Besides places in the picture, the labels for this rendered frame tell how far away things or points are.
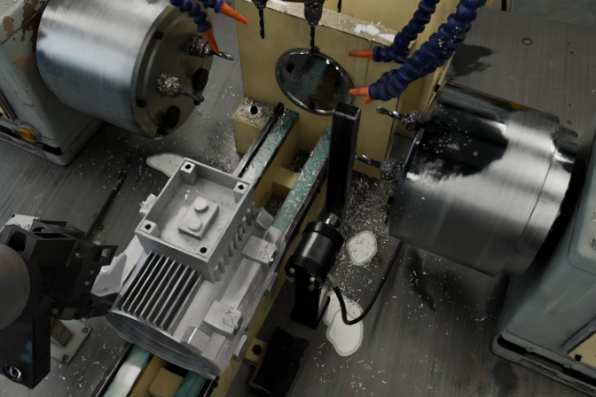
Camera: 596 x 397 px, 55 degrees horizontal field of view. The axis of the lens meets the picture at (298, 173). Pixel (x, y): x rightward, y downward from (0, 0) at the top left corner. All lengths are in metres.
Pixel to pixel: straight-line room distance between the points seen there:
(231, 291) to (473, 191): 0.33
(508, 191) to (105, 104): 0.61
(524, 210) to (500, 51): 0.73
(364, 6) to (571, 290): 0.55
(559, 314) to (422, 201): 0.25
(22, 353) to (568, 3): 2.77
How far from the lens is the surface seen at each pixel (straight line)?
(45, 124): 1.15
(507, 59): 1.44
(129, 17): 0.94
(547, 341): 0.96
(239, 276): 0.75
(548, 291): 0.83
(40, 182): 1.24
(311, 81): 1.00
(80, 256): 0.62
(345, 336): 1.00
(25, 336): 0.62
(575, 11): 3.02
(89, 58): 0.95
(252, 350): 0.96
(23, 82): 1.08
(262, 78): 1.07
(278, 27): 0.96
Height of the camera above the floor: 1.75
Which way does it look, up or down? 56 degrees down
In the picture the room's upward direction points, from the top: 1 degrees clockwise
